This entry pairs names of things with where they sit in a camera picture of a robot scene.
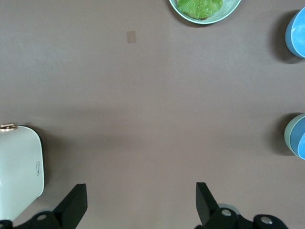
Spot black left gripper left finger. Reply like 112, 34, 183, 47
0, 183, 88, 229

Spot white rounded appliance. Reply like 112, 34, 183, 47
0, 125, 45, 221

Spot pale green plate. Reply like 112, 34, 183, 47
168, 0, 242, 25

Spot gold metal clasp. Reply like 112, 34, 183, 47
0, 123, 18, 132

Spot blue bowl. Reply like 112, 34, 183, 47
290, 119, 305, 160
285, 6, 305, 59

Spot pale green bowl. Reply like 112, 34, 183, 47
284, 114, 305, 153

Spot green lettuce leaf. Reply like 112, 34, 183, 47
176, 0, 224, 20

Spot beige tape patch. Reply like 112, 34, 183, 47
126, 30, 137, 44

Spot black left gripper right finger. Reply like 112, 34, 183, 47
195, 182, 289, 229

